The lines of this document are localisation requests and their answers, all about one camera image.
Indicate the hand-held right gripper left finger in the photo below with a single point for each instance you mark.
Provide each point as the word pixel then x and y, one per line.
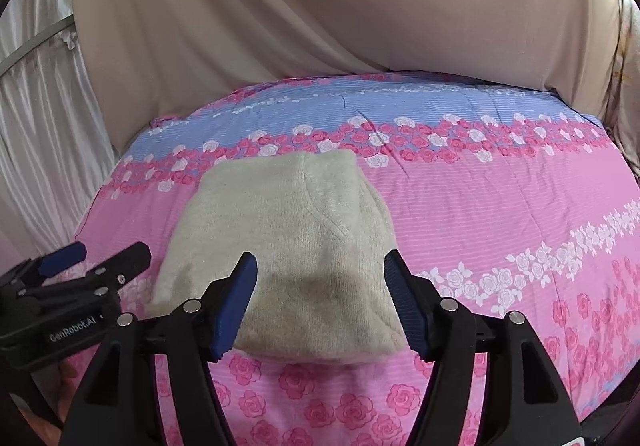
pixel 234 307

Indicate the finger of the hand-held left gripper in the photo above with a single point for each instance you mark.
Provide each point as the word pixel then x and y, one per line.
pixel 62 258
pixel 125 262

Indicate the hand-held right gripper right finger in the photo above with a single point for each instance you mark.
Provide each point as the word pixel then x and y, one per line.
pixel 406 307

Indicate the cream fleece garment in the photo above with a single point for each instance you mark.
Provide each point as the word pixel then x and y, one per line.
pixel 300 226

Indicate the pink floral bed sheet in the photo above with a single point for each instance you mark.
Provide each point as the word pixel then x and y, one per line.
pixel 475 206

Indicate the white curtain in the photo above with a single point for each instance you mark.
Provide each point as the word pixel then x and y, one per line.
pixel 40 125

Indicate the grey metal rod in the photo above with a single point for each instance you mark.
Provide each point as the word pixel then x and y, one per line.
pixel 35 41

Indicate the pale yellowed cloth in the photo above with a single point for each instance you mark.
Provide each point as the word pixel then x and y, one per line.
pixel 627 100

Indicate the beige backdrop cloth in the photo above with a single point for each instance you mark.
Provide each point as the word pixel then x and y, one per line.
pixel 300 0

